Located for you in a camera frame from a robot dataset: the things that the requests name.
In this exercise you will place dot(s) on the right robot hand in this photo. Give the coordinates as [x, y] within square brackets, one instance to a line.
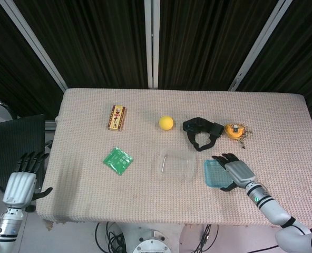
[240, 174]

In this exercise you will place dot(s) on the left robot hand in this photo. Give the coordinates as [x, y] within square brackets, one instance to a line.
[19, 189]

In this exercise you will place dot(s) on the blue container lid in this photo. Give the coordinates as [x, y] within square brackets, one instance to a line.
[215, 174]

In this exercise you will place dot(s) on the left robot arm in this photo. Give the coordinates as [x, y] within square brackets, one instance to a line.
[8, 226]

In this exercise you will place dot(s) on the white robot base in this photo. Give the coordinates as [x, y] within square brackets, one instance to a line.
[152, 242]

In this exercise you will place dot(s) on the clear plastic container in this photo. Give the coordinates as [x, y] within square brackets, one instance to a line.
[177, 164]

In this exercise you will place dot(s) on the red and gold small box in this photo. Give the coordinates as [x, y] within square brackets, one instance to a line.
[117, 118]

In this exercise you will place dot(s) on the orange tape measure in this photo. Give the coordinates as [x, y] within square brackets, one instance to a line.
[233, 133]

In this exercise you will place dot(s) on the black mesh chair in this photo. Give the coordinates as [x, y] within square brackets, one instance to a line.
[11, 137]

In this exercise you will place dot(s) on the pink waffle tablecloth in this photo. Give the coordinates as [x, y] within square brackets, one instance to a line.
[92, 200]

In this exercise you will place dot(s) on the yellow foam ball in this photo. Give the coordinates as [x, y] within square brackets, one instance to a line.
[166, 122]

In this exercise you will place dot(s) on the green tea sachet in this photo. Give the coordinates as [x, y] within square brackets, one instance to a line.
[118, 160]

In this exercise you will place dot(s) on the dark pleated curtain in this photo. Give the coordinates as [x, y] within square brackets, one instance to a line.
[100, 42]

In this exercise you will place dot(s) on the white metal frame post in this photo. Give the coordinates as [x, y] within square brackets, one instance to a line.
[152, 44]
[34, 43]
[258, 47]

